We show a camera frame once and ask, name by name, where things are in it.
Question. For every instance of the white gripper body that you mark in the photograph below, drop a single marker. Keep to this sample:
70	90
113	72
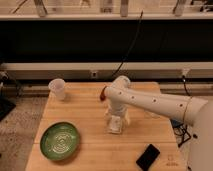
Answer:
115	124

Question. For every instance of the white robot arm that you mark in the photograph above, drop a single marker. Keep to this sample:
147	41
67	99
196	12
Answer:
196	112

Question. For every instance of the red brown oval object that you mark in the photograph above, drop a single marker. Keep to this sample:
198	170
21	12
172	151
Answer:
102	94

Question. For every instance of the black smartphone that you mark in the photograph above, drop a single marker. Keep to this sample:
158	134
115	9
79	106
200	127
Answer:
148	157

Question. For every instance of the green glass plate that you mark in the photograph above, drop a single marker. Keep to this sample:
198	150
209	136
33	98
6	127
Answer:
59	141

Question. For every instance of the clear plastic cup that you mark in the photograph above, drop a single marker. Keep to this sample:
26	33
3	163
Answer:
57	87

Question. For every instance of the white wall rail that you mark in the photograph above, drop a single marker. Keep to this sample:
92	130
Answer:
101	70

